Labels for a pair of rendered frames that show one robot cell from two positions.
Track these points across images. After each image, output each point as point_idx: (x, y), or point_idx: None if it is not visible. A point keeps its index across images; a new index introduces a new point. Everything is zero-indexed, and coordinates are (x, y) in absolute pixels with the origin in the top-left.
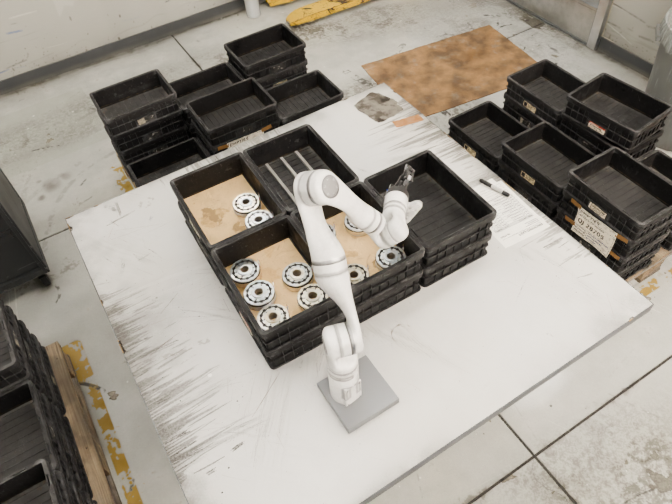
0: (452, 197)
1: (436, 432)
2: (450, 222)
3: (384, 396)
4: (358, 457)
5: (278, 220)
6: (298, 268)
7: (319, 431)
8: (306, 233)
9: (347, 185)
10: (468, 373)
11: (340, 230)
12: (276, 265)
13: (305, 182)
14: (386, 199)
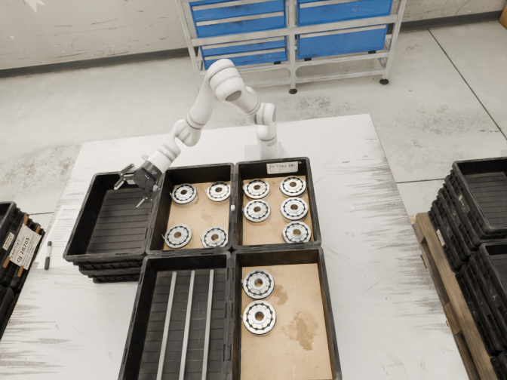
0: (93, 229)
1: (238, 131)
2: (119, 209)
3: (250, 148)
4: (282, 136)
5: (244, 246)
6: (253, 212)
7: (295, 152)
8: (250, 93)
9: (160, 254)
10: (199, 148)
11: (196, 243)
12: (267, 234)
13: (233, 68)
14: (162, 160)
